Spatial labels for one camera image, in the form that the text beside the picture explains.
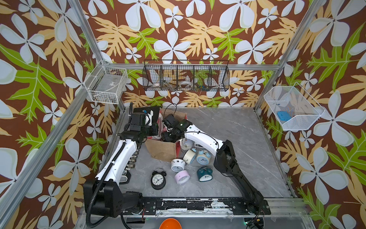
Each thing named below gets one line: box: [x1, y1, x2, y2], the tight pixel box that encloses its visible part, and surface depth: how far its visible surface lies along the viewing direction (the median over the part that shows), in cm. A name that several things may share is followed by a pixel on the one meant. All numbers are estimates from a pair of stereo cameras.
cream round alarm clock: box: [182, 148, 197, 165], surface depth 88 cm
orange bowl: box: [159, 218, 183, 229], surface depth 67 cm
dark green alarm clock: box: [196, 166, 214, 182], surface depth 80 cm
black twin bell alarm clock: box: [150, 167, 167, 190], surface depth 82 cm
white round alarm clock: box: [170, 158, 186, 173], surface depth 84 cm
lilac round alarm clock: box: [174, 169, 191, 185], surface depth 81 cm
